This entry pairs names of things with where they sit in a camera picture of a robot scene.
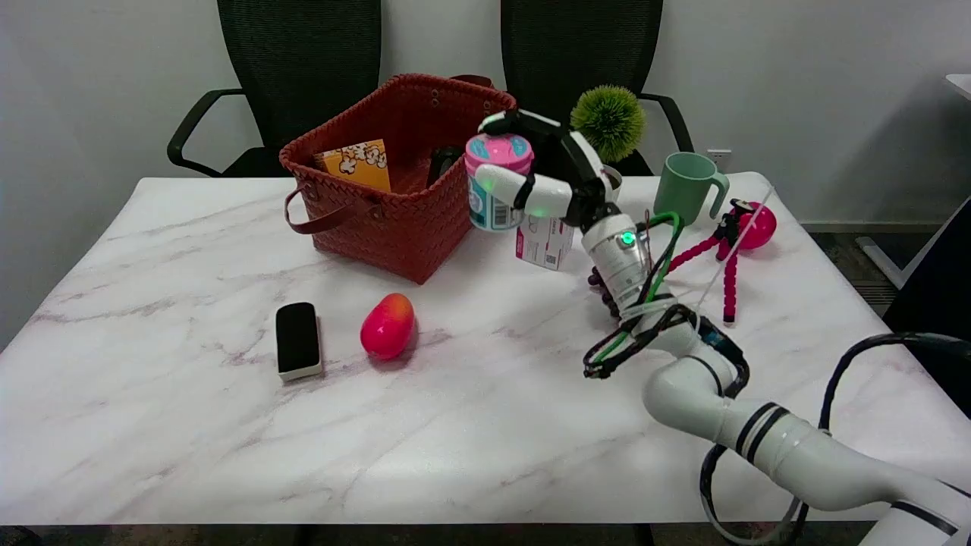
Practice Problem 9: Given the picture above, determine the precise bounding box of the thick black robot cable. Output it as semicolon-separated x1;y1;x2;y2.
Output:
699;332;971;546

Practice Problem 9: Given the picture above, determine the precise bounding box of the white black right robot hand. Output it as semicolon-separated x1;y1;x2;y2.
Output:
476;109;615;229

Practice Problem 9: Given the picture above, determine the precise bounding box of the black whiteboard eraser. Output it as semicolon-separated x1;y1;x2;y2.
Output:
275;302;324;382

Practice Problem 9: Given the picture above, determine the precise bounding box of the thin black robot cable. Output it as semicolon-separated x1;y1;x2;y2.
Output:
583;214;702;380

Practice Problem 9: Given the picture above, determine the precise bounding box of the white desk leg frame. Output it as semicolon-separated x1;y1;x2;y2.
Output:
856;199;971;290

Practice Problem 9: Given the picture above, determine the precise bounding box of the yellow popcorn box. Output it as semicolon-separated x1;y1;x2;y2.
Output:
314;139;392;193

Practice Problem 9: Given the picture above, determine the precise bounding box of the white zip tie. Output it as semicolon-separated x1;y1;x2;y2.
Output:
696;186;775;313

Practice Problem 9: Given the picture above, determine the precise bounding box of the green mug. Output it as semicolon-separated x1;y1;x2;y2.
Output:
653;152;731;227

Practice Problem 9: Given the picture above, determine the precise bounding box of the black object in basket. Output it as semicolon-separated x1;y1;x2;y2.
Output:
426;146;465;187

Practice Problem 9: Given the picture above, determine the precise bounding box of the white pink small carton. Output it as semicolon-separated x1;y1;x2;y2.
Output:
516;214;575;271

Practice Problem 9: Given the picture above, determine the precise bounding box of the purple grape bunch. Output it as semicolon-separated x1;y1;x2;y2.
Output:
588;269;623;319

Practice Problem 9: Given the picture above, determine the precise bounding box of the green spiky ball plant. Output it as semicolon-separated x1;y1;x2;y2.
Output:
570;85;647;163

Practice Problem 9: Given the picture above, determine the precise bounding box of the black mesh office chair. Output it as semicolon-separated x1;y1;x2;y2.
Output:
501;0;695;177
167;0;382;178

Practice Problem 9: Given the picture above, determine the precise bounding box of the pink flexible tripod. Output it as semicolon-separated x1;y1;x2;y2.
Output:
666;199;753;325

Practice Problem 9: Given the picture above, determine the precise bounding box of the red woven basket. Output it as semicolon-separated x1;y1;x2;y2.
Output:
278;73;518;286

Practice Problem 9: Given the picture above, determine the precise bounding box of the green robot cable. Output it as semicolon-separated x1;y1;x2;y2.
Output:
590;212;683;366

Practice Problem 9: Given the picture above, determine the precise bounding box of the red yellow mango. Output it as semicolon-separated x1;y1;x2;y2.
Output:
360;293;416;360

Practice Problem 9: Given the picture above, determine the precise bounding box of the pink gum jar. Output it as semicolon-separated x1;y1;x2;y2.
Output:
464;133;535;233

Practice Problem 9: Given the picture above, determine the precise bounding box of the dark object at edge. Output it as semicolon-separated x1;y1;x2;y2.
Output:
883;199;971;419

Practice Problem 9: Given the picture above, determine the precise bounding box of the pink egg-shaped toy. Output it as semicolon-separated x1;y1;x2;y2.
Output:
734;202;778;251

